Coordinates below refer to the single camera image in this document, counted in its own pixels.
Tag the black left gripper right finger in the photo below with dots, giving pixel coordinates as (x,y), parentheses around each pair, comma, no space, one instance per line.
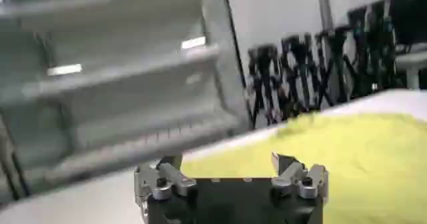
(297,177)

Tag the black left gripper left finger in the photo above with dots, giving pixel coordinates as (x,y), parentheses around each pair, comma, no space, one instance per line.
(166,178)

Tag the yellow cloth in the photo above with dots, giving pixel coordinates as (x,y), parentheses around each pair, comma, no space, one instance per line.
(333,165)

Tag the black tripod stands row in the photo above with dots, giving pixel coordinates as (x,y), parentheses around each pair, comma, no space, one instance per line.
(317,75)

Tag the grey metal shelf rack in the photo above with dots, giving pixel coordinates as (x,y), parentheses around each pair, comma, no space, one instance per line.
(110,78)

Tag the white desk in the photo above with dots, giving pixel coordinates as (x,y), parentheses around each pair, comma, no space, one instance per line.
(412,62)

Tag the black monitor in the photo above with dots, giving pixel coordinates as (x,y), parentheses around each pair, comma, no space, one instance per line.
(387,15)

